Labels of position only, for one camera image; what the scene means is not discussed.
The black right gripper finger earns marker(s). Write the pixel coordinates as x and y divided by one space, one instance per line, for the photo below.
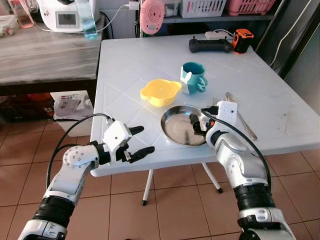
194 123

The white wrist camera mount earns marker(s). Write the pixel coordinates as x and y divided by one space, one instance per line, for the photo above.
227 112
116 135

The white plastic bin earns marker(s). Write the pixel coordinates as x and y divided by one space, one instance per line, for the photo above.
75 125

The white power adapter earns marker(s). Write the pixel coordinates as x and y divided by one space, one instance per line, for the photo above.
216 35

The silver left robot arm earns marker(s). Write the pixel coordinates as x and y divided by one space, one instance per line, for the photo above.
70 180

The black handheld controller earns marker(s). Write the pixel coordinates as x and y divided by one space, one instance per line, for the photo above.
210 46

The round steel plate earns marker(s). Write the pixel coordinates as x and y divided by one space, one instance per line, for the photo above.
177 127

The steel fork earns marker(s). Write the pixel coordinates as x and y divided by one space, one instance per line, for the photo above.
214 101

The blue clear water bottle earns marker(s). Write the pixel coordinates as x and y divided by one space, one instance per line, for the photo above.
89 25

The dark grey metal frame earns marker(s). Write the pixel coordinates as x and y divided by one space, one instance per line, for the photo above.
295 25

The clear container white lid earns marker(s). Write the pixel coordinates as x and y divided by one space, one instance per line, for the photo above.
7 25

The white folding table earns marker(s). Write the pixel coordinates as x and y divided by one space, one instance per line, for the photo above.
150 60

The teal mug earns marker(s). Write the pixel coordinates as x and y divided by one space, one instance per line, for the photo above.
192 77

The pink round appliance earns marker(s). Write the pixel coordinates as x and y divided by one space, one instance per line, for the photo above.
152 15

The grey wooden table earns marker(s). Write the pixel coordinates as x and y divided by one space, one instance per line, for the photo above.
45 55

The pink plastic basket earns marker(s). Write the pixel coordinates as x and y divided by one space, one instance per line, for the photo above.
250 6

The white plastic basket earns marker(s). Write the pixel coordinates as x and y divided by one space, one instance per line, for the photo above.
202 7

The orange black device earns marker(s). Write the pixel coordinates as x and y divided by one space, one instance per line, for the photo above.
243 41

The pink clear bottle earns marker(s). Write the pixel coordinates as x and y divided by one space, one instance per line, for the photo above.
22 15

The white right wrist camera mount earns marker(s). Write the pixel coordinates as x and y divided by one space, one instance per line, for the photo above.
227 112

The dark storage crate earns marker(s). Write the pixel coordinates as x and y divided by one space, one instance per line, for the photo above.
25 105

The steel spoon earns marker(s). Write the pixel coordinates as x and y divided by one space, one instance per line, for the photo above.
231 98

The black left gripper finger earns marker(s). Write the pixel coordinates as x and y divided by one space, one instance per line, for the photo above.
142 153
136 131

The black shelf board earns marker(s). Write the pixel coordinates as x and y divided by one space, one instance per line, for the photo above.
220 19

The white kitchen cooking machine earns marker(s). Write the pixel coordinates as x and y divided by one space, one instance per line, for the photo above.
55 12

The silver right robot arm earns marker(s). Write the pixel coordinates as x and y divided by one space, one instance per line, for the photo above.
240 160

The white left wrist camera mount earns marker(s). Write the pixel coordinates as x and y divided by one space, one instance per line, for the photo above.
116 135

